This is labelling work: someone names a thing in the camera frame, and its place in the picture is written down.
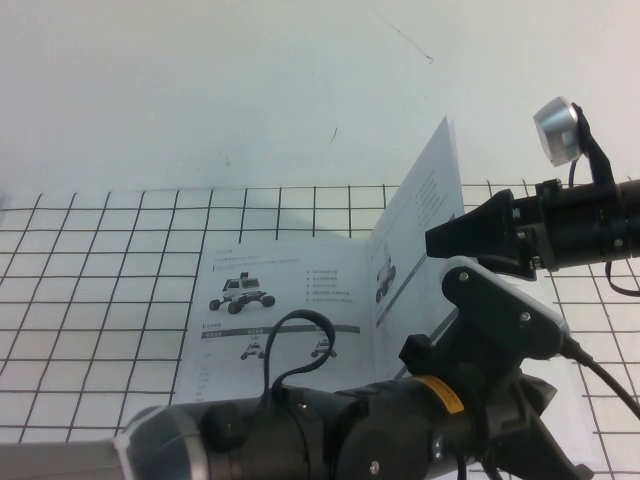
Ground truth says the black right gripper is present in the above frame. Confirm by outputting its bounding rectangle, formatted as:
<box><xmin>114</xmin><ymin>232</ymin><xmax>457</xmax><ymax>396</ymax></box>
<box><xmin>424</xmin><ymin>178</ymin><xmax>624</xmax><ymax>281</ymax></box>

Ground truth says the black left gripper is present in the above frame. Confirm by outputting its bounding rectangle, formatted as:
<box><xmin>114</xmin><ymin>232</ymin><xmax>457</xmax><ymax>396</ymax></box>
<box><xmin>449</xmin><ymin>369</ymin><xmax>594</xmax><ymax>480</ymax></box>

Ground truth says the white robot manual book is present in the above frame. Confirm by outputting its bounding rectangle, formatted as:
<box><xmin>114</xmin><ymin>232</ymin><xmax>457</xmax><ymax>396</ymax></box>
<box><xmin>172</xmin><ymin>114</ymin><xmax>596</xmax><ymax>451</ymax></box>

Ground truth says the white black-grid table cloth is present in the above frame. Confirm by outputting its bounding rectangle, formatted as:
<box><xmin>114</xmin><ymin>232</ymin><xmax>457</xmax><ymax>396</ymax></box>
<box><xmin>0</xmin><ymin>178</ymin><xmax>640</xmax><ymax>480</ymax></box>

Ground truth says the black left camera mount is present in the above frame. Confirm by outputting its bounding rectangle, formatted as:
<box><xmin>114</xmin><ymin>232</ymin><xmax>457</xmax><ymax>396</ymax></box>
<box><xmin>399</xmin><ymin>257</ymin><xmax>571</xmax><ymax>436</ymax></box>

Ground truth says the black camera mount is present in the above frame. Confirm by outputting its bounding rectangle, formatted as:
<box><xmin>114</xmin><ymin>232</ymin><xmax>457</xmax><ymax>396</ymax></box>
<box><xmin>399</xmin><ymin>257</ymin><xmax>571</xmax><ymax>436</ymax></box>
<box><xmin>572</xmin><ymin>102</ymin><xmax>615</xmax><ymax>194</ymax></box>

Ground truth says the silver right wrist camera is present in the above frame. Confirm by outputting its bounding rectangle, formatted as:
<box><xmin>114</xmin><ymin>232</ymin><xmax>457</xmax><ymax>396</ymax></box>
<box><xmin>532</xmin><ymin>97</ymin><xmax>586</xmax><ymax>167</ymax></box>

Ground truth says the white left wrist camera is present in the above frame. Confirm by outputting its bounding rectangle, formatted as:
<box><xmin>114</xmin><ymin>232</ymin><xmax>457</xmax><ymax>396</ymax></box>
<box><xmin>442</xmin><ymin>254</ymin><xmax>572</xmax><ymax>346</ymax></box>

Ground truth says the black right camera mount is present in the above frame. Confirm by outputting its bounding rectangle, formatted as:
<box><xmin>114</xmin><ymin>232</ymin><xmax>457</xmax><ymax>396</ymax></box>
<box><xmin>572</xmin><ymin>102</ymin><xmax>615</xmax><ymax>194</ymax></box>

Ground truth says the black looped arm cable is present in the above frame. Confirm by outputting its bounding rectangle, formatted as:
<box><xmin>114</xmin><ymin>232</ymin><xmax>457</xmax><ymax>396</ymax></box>
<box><xmin>259</xmin><ymin>309</ymin><xmax>337</xmax><ymax>406</ymax></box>

